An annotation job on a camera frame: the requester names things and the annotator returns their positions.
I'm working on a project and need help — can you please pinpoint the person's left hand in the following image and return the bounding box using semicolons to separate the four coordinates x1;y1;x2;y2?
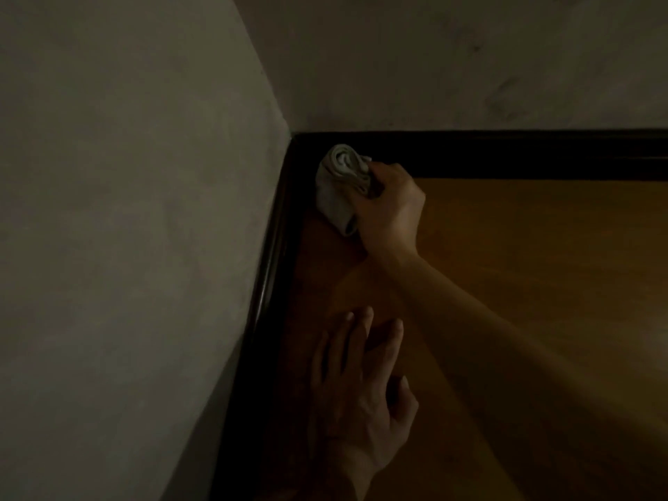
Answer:
308;306;420;486

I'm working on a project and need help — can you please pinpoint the grey cleaning cloth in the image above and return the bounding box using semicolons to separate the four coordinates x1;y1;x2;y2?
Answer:
315;144;374;238

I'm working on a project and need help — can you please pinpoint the person's right forearm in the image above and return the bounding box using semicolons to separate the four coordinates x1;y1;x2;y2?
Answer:
375;250;668;501

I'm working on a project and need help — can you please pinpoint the person's right hand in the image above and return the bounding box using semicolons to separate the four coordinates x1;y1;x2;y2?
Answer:
350;161;427;262

